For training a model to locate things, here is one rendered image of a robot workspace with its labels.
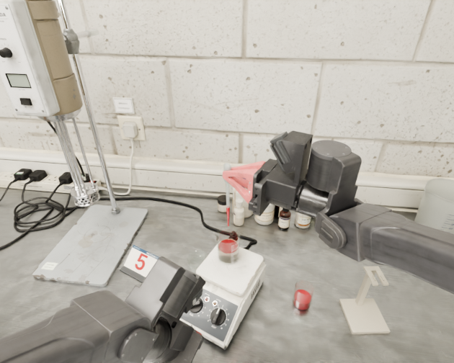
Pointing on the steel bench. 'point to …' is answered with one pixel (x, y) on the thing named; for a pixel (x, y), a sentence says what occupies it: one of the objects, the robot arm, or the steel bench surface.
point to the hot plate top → (230, 281)
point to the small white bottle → (238, 212)
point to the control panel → (202, 319)
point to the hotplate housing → (235, 304)
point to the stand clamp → (71, 39)
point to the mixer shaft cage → (87, 194)
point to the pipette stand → (365, 307)
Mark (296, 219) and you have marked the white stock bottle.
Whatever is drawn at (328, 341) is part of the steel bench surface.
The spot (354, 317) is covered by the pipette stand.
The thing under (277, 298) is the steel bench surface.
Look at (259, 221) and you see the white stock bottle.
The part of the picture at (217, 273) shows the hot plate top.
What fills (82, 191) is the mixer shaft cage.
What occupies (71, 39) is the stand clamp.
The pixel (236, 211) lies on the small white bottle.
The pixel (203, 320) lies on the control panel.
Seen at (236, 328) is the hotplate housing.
